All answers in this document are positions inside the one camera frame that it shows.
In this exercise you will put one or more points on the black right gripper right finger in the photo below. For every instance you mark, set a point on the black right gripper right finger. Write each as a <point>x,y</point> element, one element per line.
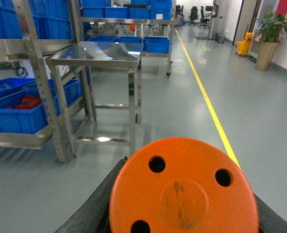
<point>269,220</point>

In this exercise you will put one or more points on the stainless steel table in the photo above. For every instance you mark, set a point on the stainless steel table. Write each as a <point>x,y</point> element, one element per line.
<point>65,63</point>

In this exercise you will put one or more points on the yellow mop bucket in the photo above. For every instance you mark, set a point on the yellow mop bucket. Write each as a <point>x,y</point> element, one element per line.
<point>243,46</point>

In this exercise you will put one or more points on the steel shelf rack far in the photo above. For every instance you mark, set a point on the steel shelf rack far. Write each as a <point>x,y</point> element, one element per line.
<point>150,21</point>

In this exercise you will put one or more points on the black office chair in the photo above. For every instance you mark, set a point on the black office chair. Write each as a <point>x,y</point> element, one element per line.
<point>193,16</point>

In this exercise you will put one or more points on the orange cylindrical cap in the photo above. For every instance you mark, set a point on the orange cylindrical cap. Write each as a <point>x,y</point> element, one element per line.
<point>182,185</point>

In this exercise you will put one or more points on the blue bin with red parts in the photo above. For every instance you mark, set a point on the blue bin with red parts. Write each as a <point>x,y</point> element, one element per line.
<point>12,91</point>

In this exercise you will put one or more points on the red parts pile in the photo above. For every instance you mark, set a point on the red parts pile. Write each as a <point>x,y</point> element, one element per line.
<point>28,102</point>

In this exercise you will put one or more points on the steel shelf rack near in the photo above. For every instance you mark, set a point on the steel shelf rack near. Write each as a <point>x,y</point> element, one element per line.
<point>59,127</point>

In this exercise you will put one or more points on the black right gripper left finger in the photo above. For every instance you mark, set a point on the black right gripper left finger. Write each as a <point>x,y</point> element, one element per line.
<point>93,215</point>

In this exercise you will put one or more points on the plant in gold pot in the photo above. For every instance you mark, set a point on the plant in gold pot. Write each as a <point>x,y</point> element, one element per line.
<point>272,28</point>

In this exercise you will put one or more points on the steel shelf rack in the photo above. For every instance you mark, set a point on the steel shelf rack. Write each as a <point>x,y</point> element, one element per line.
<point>59,127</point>
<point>150,21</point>

